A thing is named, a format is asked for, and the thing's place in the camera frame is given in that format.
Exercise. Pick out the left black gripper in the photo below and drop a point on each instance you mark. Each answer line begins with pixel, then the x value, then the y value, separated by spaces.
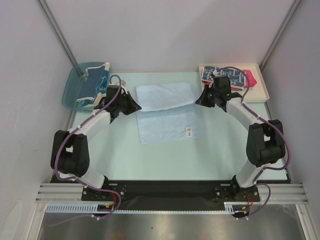
pixel 133 107

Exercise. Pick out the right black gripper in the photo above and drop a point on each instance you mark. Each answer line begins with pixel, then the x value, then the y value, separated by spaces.
pixel 207 94

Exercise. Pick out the light blue towel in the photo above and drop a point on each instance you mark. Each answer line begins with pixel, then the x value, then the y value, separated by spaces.
pixel 167 110

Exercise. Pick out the dark blue cream-edged towel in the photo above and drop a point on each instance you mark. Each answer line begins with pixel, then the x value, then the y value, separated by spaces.
pixel 95 86

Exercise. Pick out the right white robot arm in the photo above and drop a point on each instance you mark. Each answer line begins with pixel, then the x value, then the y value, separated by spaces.
pixel 265 140

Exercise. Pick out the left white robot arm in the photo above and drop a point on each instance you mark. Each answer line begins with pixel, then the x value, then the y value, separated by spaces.
pixel 70 157

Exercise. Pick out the blue patterned folded towel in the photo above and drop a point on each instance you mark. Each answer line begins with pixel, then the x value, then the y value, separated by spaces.
pixel 236 78

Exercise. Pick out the white barcode label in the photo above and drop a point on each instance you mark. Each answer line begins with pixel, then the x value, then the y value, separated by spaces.
pixel 189 131

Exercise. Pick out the pink folded towel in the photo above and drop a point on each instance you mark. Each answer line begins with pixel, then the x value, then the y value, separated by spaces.
pixel 249 82

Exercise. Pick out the cream plastic tray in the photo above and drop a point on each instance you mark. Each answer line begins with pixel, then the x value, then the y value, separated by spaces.
pixel 257 93

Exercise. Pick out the teal plastic bin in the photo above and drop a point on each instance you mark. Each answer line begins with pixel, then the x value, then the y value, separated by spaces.
pixel 73 85

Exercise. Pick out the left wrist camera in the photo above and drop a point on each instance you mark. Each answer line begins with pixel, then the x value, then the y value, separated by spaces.
pixel 122 85

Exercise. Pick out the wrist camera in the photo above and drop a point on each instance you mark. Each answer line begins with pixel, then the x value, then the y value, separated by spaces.
pixel 215 74
pixel 122 85

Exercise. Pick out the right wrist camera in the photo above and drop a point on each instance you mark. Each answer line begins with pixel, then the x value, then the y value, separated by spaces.
pixel 215 74

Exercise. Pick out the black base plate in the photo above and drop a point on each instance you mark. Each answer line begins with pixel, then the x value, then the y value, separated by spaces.
pixel 180 193

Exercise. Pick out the aluminium frame rail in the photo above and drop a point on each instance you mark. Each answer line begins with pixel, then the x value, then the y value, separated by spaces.
pixel 73 192

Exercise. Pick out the white slotted cable duct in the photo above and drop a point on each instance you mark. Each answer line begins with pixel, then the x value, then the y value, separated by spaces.
pixel 101 209

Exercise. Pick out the left corner aluminium post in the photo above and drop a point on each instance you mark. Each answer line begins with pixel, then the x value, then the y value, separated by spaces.
pixel 48 14

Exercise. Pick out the corner aluminium post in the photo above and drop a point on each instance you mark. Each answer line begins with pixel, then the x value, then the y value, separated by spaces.
pixel 48 14
pixel 294 7

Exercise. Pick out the right corner aluminium post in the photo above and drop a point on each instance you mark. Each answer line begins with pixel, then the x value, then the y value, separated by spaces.
pixel 294 7

